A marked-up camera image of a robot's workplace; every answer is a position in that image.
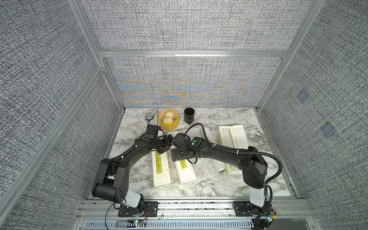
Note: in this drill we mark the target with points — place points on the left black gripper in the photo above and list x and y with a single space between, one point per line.
166 143

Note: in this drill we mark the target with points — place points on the white wrap dispenser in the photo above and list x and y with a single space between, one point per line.
161 172
240 141
184 169

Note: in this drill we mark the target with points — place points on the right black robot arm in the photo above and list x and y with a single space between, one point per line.
194 143

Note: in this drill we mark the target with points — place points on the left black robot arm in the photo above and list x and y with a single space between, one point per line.
112 179

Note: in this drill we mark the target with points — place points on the yellow bowl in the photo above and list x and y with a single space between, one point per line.
171 126

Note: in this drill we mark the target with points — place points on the small silver lidded jar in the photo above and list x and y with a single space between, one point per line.
149 117

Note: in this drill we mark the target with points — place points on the black cup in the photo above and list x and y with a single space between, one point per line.
189 114

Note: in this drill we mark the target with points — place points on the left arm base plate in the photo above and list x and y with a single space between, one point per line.
146 209

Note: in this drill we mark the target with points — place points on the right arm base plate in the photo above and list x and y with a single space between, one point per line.
247 209

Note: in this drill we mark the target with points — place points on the aluminium front rail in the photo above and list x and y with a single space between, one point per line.
198 213

